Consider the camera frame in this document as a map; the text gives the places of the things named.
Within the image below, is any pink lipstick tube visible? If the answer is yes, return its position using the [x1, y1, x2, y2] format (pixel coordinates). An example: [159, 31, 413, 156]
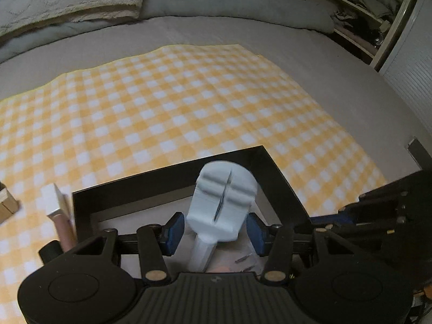
[56, 217, 77, 252]

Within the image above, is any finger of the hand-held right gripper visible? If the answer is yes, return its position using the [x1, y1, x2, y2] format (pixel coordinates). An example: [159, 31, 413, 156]
[310, 216, 406, 244]
[337, 189, 402, 217]

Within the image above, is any wooden block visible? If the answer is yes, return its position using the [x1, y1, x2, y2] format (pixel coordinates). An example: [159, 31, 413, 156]
[0, 181, 20, 224]

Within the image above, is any yellow checked mat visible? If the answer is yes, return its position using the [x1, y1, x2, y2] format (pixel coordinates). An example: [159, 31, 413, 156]
[0, 43, 389, 324]

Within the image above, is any white selfie stick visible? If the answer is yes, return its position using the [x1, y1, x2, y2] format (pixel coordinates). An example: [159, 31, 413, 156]
[187, 160, 260, 273]

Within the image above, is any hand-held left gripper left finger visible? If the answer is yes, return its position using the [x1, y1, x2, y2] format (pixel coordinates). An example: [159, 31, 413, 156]
[66, 212, 185, 282]

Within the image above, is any black shallow box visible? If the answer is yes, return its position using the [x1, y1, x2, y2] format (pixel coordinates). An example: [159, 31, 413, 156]
[72, 145, 313, 275]

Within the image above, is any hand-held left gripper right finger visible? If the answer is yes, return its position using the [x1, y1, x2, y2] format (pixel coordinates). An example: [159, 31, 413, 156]
[246, 213, 341, 284]

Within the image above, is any white sliding door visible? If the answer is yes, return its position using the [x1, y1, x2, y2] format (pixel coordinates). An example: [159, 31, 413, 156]
[380, 0, 432, 136]

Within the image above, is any grey duvet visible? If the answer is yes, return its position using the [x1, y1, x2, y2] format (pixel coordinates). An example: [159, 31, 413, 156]
[0, 0, 335, 63]

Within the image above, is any black rectangular object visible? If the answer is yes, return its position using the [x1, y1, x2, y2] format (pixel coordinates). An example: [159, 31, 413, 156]
[407, 137, 432, 169]

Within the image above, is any white wardrobe shelf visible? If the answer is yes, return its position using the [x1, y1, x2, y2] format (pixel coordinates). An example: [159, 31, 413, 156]
[292, 0, 421, 71]

